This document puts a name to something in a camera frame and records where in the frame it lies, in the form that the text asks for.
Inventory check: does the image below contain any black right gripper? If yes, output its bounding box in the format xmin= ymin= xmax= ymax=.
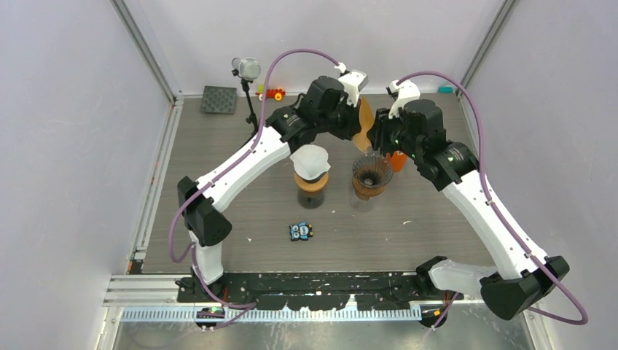
xmin=366 ymin=105 xmax=421 ymax=160

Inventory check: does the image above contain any brown paper coffee filter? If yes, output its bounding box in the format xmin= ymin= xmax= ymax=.
xmin=351 ymin=96 xmax=375 ymax=152

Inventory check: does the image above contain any grey glass dripper cone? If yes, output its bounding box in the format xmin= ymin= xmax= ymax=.
xmin=352 ymin=154 xmax=394 ymax=189

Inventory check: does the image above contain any white paper coffee filter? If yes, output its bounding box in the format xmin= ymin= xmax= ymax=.
xmin=290 ymin=144 xmax=331 ymax=181

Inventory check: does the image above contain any dark walnut dripper ring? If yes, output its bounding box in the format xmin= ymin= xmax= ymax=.
xmin=351 ymin=174 xmax=387 ymax=201

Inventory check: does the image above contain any light wooden dripper ring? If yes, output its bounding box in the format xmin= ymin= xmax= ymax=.
xmin=293 ymin=170 xmax=331 ymax=193

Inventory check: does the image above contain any smoky glass carafe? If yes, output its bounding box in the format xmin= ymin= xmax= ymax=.
xmin=297 ymin=189 xmax=325 ymax=209

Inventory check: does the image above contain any silver microphone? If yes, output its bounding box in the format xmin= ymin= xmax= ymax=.
xmin=231 ymin=57 xmax=261 ymax=135

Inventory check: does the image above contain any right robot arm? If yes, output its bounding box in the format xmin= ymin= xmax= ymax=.
xmin=368 ymin=99 xmax=570 ymax=320

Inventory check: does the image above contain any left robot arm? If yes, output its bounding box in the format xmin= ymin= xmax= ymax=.
xmin=178 ymin=70 xmax=368 ymax=302

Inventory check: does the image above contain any orange coffee filter box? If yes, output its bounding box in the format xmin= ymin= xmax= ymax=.
xmin=387 ymin=151 xmax=408 ymax=173

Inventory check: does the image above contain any colourful toy car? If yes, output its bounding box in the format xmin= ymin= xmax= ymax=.
xmin=256 ymin=84 xmax=286 ymax=101

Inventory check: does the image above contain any blue owl figure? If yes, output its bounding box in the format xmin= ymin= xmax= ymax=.
xmin=289 ymin=222 xmax=314 ymax=241

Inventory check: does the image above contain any dark perforated square tray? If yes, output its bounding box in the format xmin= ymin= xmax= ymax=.
xmin=200 ymin=85 xmax=238 ymax=114

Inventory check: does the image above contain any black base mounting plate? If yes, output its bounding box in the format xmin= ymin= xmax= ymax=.
xmin=175 ymin=271 xmax=455 ymax=311

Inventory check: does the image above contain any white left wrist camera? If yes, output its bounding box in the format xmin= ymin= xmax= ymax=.
xmin=335 ymin=62 xmax=369 ymax=108

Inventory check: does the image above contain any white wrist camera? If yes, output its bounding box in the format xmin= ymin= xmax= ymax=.
xmin=386 ymin=79 xmax=421 ymax=119
xmin=335 ymin=62 xmax=369 ymax=108

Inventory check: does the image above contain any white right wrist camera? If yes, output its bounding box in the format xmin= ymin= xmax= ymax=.
xmin=386 ymin=79 xmax=421 ymax=119

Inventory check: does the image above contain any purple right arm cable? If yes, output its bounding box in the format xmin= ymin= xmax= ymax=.
xmin=394 ymin=71 xmax=590 ymax=330

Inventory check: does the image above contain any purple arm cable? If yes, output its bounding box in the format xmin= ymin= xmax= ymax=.
xmin=394 ymin=71 xmax=590 ymax=330
xmin=167 ymin=48 xmax=347 ymax=330

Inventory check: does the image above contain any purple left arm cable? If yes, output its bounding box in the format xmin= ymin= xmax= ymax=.
xmin=167 ymin=48 xmax=347 ymax=330

